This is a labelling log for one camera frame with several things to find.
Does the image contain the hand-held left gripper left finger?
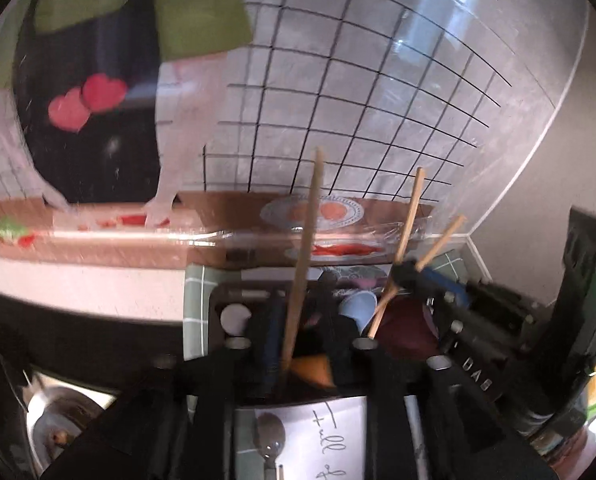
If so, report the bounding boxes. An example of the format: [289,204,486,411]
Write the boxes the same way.
[43,297,289,480]

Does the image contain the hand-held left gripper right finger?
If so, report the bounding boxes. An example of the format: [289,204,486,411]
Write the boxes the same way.
[328,307,553,480]

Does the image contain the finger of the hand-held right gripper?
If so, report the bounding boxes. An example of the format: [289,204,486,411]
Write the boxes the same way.
[389,259,466,356]
[418,265,543,332]

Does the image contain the black utensil holder rack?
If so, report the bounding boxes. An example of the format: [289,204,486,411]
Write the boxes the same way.
[207,280,443,403]

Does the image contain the wooden chopstick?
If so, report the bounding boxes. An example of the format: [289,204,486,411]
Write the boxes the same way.
[367,215,467,339]
[278,147,326,377]
[395,167,427,267]

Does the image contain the orange spoon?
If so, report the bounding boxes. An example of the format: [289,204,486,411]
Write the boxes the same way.
[290,352,336,389]

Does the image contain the green checked mat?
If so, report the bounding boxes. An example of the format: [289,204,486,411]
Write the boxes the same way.
[183,247,491,480]

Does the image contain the white paper with writing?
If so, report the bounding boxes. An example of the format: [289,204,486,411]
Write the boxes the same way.
[235,395,429,480]

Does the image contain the metal spoon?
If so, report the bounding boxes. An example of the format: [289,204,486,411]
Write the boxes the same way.
[253,412,287,480]

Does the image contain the cartoon kitchen wall poster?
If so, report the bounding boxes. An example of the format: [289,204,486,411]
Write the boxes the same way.
[0,0,503,268]

